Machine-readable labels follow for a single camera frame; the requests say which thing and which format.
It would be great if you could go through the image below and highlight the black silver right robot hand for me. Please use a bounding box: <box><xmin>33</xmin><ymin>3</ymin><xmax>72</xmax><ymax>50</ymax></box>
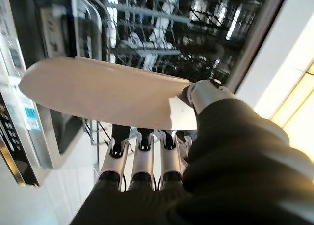
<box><xmin>71</xmin><ymin>79</ymin><xmax>314</xmax><ymax>225</ymax></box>

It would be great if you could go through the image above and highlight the small beige ceramic plate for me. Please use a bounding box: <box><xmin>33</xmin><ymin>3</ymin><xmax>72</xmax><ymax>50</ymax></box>
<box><xmin>19</xmin><ymin>57</ymin><xmax>198</xmax><ymax>131</ymax></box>

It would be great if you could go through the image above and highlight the black wire dishwasher rack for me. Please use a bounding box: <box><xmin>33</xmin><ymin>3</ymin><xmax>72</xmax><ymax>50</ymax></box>
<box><xmin>71</xmin><ymin>0</ymin><xmax>270</xmax><ymax>88</ymax></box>

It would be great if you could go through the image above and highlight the dishwasher with wire rack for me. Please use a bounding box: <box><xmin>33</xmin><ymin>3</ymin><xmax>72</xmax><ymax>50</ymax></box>
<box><xmin>0</xmin><ymin>0</ymin><xmax>104</xmax><ymax>188</ymax></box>

